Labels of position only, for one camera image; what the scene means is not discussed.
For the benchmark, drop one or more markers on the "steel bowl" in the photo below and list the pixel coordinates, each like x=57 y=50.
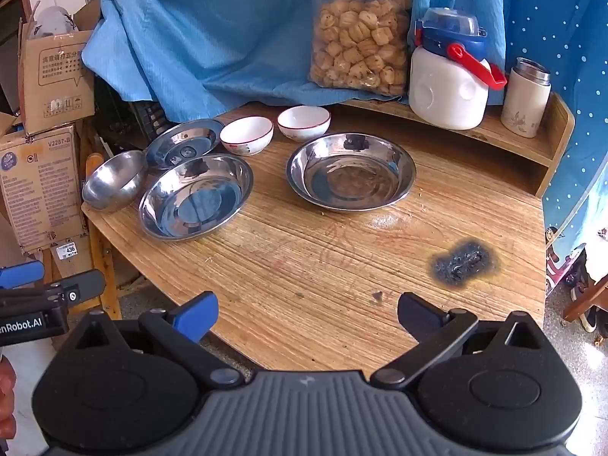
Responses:
x=111 y=183

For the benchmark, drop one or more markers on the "open cardboard box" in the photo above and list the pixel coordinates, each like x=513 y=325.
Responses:
x=57 y=80

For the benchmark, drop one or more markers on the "person's left hand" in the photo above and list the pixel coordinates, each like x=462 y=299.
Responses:
x=5 y=394

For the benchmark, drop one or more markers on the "black plastic crate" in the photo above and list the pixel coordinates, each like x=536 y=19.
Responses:
x=147 y=118

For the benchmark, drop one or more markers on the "blue dotted curtain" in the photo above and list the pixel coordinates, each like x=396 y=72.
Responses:
x=560 y=57

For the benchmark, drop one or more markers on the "blue cloth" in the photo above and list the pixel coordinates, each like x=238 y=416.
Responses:
x=213 y=33

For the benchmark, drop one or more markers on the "yellow wooden frame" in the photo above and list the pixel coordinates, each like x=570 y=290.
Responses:
x=102 y=256

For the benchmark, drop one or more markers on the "printed cardboard box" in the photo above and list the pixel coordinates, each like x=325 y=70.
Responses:
x=38 y=190

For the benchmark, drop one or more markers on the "wooden chair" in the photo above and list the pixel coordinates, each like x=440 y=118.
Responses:
x=586 y=301

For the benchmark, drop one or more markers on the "wooden shelf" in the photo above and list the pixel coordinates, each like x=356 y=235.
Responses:
x=498 y=138

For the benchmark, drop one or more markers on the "white bowl with red rim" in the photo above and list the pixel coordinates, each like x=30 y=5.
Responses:
x=304 y=121
x=244 y=135

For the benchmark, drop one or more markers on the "clear bag of biscuits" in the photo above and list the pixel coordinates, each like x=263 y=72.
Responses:
x=361 y=42

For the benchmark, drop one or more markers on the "steel plate with sticker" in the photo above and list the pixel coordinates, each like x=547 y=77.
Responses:
x=173 y=140

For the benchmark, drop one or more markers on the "white jug with blue lid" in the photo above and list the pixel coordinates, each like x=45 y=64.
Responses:
x=446 y=92

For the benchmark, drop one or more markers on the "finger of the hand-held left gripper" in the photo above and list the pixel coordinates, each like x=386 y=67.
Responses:
x=83 y=285
x=21 y=274

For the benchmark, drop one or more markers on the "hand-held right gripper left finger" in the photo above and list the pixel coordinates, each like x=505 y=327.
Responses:
x=194 y=317

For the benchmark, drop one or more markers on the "dark shoe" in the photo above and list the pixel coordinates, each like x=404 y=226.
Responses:
x=593 y=318

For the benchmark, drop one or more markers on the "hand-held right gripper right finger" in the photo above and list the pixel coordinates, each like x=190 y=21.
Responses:
x=418 y=317

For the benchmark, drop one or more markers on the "large steel plate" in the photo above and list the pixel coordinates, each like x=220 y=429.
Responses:
x=351 y=175

